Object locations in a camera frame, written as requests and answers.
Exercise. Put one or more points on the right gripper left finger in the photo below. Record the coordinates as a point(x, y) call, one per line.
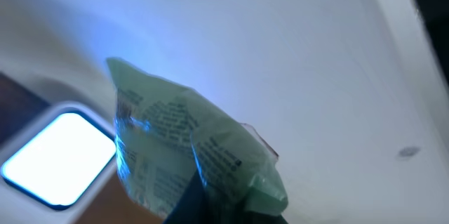
point(192, 207)

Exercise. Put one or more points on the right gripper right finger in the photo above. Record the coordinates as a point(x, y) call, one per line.
point(250, 217)

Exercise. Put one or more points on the light green wipes packet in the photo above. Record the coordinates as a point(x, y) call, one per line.
point(165, 132)

